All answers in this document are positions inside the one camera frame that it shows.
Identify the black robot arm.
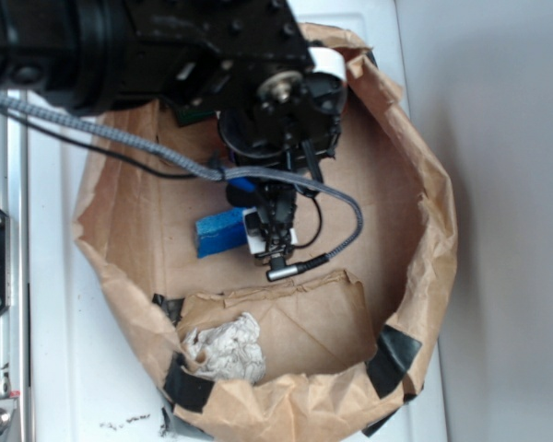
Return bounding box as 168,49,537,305
0,1,347,170

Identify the black tape piece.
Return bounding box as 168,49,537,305
366,325,422,399
162,353,215,413

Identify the grey braided cable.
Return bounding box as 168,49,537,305
0,87,365,282

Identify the black tape piece left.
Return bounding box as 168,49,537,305
162,353,215,413

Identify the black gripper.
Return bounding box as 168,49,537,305
218,71,347,173

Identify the thin black cable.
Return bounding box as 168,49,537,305
0,103,324,248

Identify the brown paper bag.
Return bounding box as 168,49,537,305
71,21,459,442

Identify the crumpled white paper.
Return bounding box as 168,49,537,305
181,312,266,384

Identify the aluminium rail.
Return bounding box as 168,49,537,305
0,114,32,441

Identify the black tape piece right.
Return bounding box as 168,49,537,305
366,325,422,399

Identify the blue sponge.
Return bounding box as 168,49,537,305
194,208,247,259

